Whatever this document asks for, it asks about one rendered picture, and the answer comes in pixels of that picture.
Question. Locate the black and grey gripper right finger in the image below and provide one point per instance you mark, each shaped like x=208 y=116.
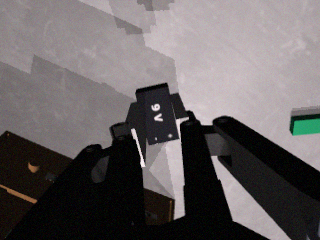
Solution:
x=286 y=187

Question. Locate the small brown chest of drawers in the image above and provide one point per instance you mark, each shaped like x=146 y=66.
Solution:
x=6 y=133

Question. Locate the dark brown wooden drawer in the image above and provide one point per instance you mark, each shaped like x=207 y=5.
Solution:
x=26 y=176
x=156 y=206
x=153 y=221
x=11 y=212

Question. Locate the green and white eraser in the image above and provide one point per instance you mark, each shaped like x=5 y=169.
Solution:
x=305 y=124

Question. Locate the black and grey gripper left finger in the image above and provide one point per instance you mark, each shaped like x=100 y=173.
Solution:
x=63 y=211

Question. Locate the black nine-volt battery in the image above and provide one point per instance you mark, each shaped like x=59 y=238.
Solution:
x=157 y=113

